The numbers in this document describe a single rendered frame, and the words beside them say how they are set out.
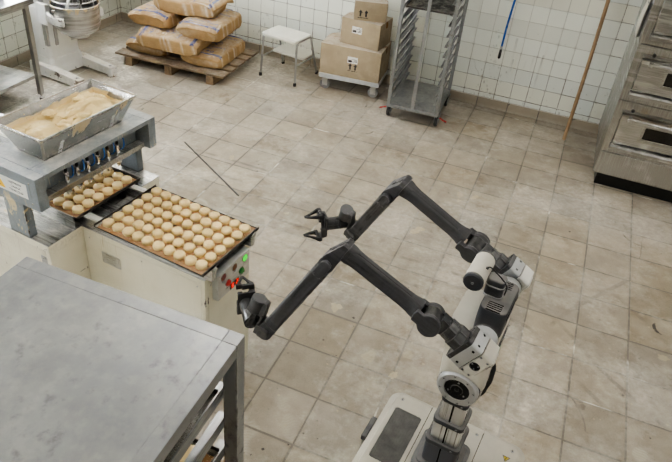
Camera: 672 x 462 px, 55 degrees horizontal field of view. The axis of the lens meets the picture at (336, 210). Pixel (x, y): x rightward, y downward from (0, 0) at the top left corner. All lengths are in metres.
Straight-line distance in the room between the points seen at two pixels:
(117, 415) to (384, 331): 2.84
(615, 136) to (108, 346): 4.76
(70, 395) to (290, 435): 2.25
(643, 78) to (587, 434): 2.75
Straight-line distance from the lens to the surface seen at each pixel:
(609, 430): 3.75
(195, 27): 6.44
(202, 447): 1.30
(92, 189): 3.25
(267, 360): 3.59
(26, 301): 1.31
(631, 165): 5.65
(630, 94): 5.32
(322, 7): 6.82
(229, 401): 1.28
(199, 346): 1.17
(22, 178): 2.94
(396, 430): 3.04
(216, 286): 2.83
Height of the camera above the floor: 2.66
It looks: 35 degrees down
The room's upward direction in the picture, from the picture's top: 6 degrees clockwise
